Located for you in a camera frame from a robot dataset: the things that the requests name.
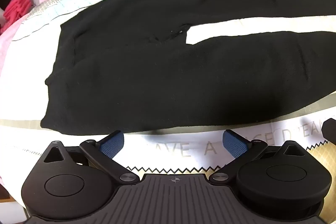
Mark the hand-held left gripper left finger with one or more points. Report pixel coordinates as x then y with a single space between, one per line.
112 144

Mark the pile of red clothes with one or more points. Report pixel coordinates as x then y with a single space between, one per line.
17 7

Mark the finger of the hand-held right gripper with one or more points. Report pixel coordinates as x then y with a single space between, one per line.
329 129

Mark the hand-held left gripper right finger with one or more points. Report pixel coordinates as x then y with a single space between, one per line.
234 144

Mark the pink bed sheet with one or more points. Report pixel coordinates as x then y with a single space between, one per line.
8 50

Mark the black pants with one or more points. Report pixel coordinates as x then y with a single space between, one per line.
157 77

